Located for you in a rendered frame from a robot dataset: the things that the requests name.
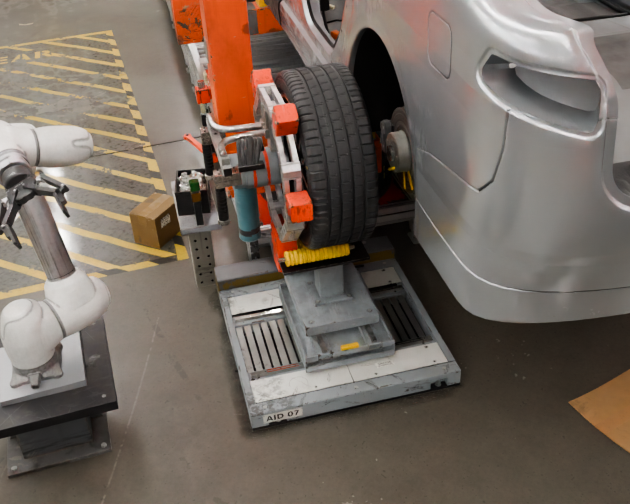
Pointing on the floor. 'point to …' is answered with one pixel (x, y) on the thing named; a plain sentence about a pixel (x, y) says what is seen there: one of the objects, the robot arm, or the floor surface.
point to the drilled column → (202, 258)
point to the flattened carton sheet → (621, 408)
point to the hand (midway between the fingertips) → (40, 227)
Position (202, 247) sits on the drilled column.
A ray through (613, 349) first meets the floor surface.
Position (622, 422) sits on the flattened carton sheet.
